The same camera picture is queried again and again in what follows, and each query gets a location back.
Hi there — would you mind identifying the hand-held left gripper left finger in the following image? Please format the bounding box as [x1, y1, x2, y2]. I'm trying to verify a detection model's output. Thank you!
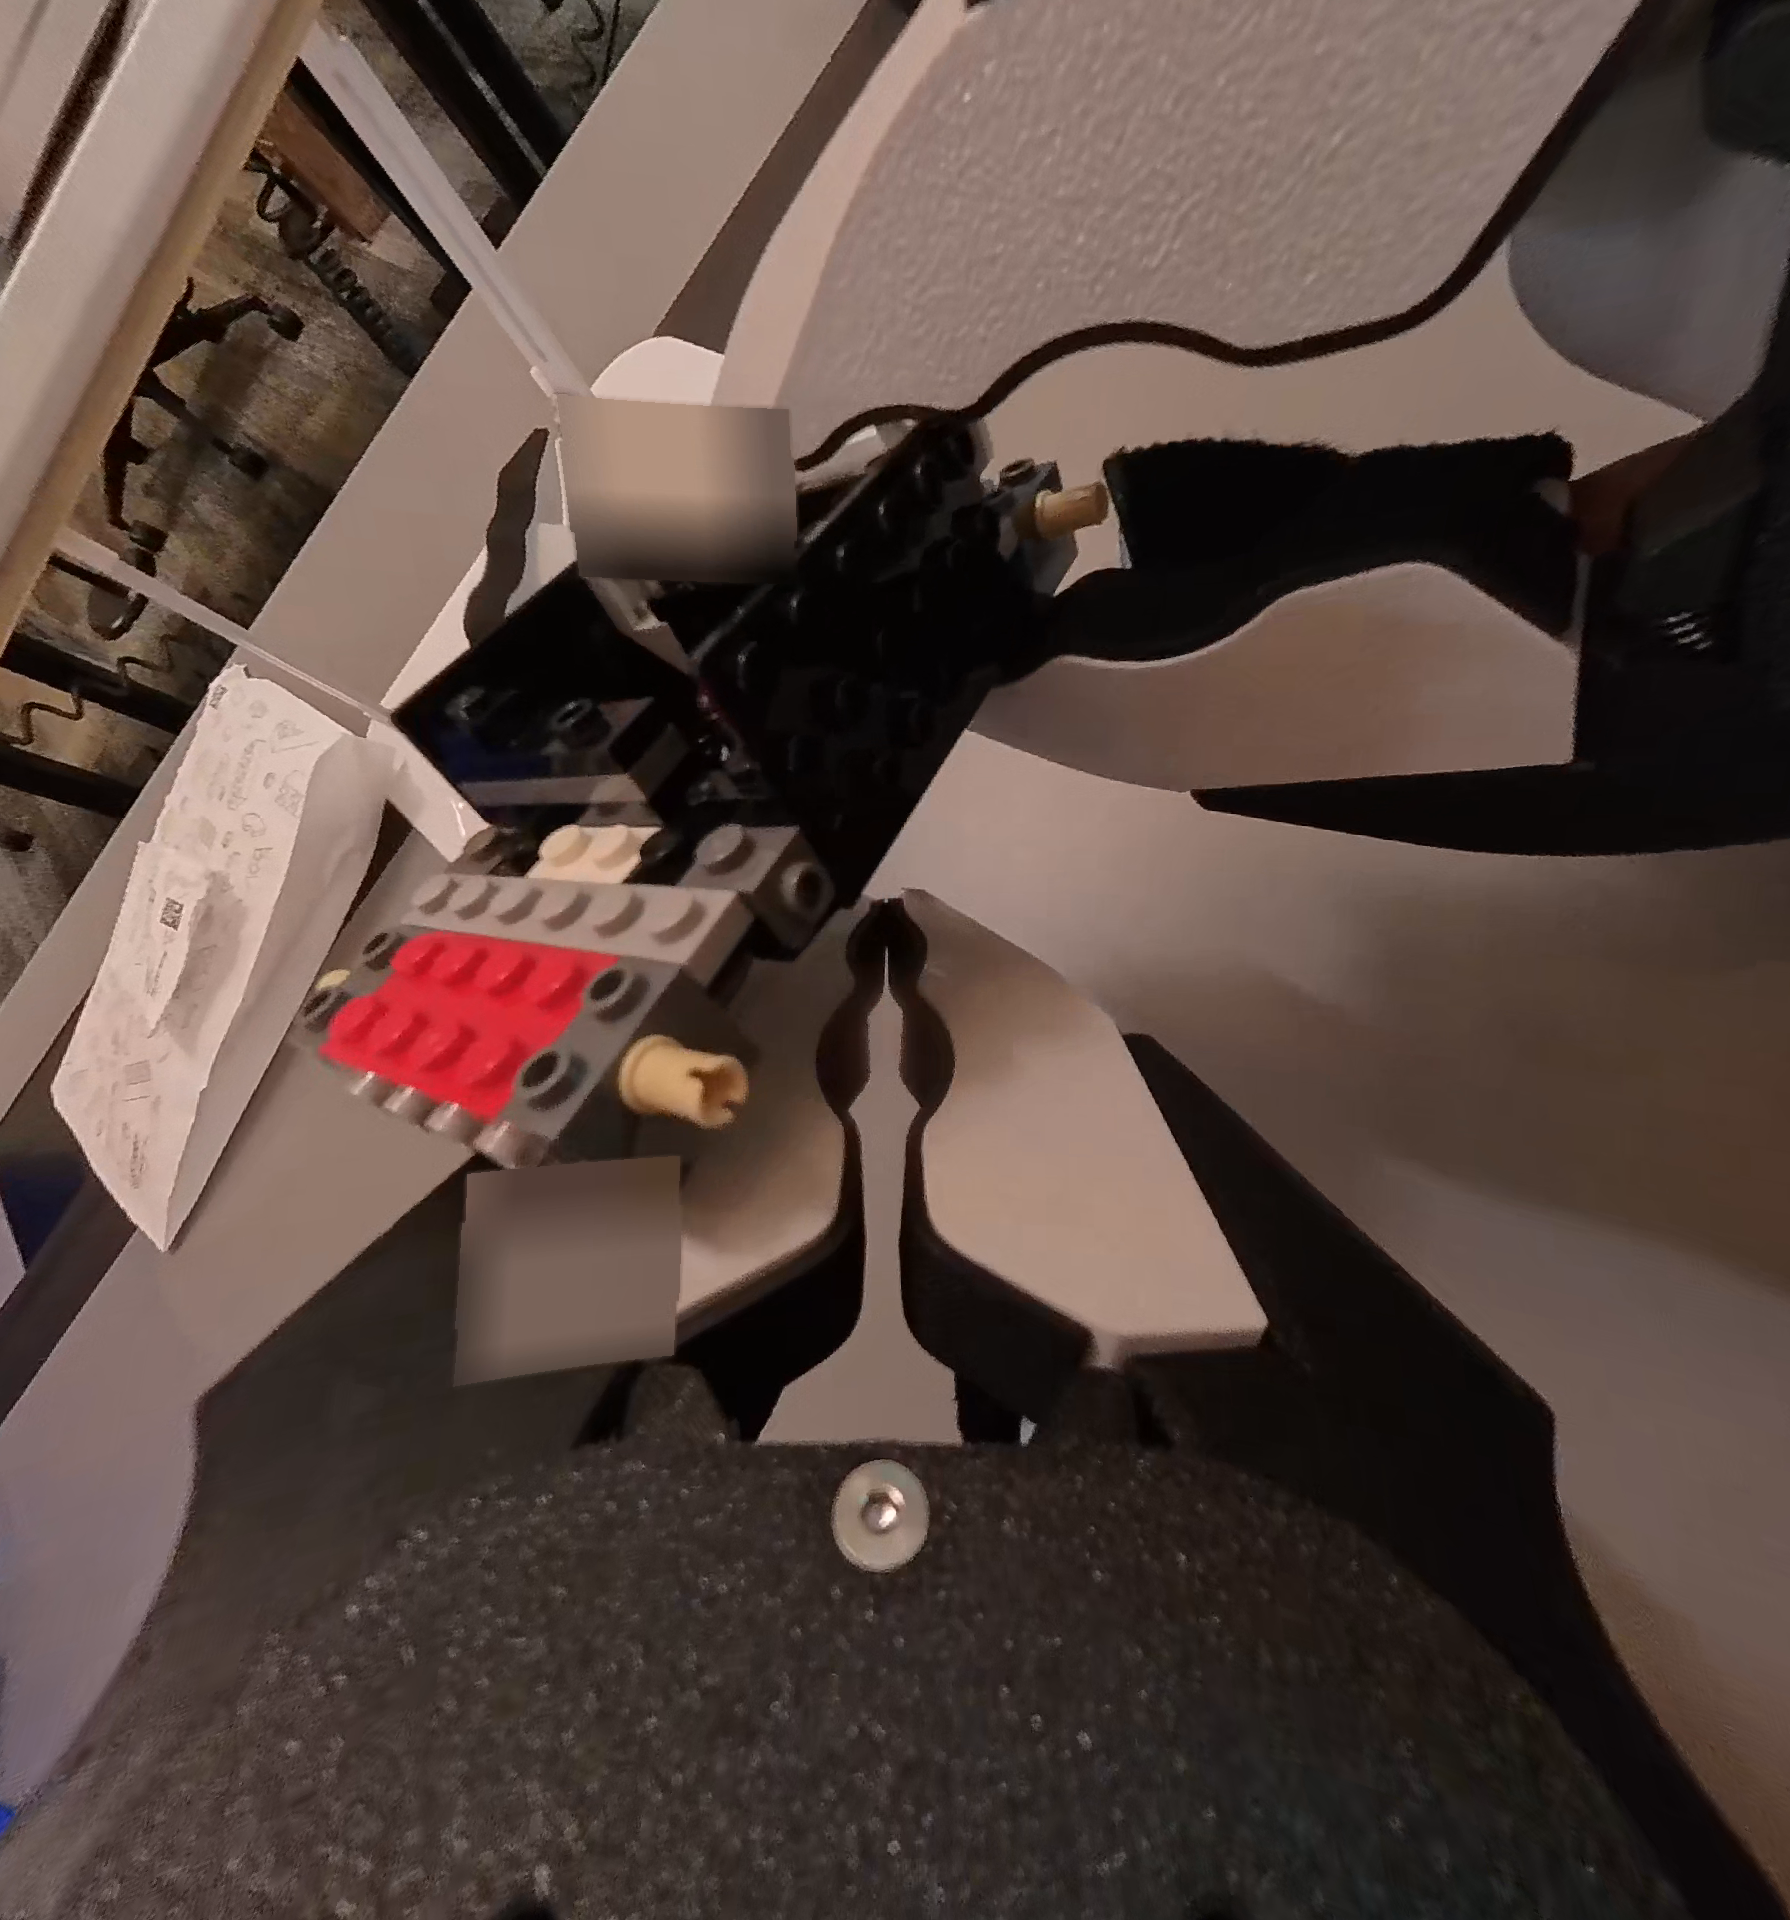
[677, 898, 898, 1444]

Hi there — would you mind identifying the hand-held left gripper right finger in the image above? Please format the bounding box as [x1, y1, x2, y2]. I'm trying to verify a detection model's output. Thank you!
[891, 888, 1272, 1444]

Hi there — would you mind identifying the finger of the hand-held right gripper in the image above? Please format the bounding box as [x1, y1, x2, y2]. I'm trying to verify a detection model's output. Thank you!
[968, 558, 1590, 795]
[714, 0, 1651, 469]

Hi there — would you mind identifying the toy brick car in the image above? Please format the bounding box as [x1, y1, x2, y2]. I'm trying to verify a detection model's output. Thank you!
[291, 411, 1129, 1175]

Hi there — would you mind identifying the grey desk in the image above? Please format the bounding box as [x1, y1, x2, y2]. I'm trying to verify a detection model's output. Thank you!
[0, 0, 1790, 1920]

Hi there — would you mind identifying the white crumpled paper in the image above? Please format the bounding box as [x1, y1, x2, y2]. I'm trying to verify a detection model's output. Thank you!
[50, 663, 388, 1255]

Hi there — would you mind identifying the black wheeled chair base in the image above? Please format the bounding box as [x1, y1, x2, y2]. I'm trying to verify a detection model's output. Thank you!
[92, 282, 308, 552]

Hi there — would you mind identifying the white side table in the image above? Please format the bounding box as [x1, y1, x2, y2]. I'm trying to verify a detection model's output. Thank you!
[0, 0, 322, 664]

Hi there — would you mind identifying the black coiled cable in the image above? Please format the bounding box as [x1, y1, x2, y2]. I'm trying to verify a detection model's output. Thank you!
[242, 141, 409, 358]

